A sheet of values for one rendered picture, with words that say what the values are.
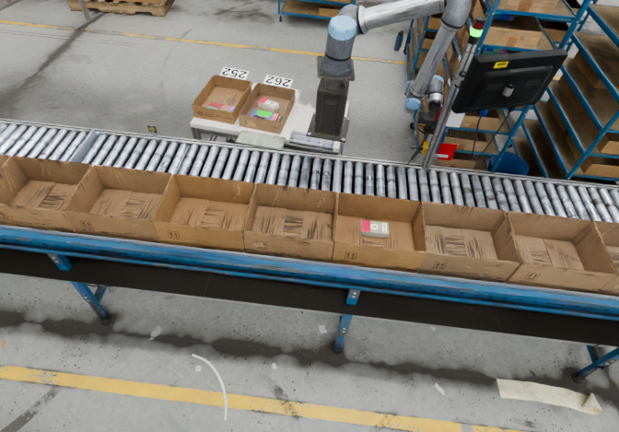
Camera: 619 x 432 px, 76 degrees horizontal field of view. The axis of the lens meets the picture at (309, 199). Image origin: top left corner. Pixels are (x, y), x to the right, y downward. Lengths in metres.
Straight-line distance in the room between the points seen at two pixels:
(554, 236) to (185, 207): 1.82
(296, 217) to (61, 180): 1.21
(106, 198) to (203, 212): 0.49
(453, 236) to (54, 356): 2.34
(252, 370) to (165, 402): 0.50
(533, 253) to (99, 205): 2.12
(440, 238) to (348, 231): 0.45
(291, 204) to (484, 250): 0.95
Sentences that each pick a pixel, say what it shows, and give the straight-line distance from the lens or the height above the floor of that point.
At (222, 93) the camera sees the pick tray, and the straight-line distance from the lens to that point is 2.99.
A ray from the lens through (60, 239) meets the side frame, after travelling 2.09.
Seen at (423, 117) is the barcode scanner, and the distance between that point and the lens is 2.35.
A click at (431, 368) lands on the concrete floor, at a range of 2.69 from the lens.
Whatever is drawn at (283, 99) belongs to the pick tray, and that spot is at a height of 0.76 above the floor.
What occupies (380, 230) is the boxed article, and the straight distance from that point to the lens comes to 1.92.
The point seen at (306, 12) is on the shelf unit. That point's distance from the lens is 5.74.
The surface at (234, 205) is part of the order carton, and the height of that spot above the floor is 0.89.
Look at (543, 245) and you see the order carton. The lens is 2.25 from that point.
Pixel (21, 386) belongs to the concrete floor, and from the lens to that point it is 2.90.
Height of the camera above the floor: 2.41
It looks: 49 degrees down
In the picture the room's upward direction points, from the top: 5 degrees clockwise
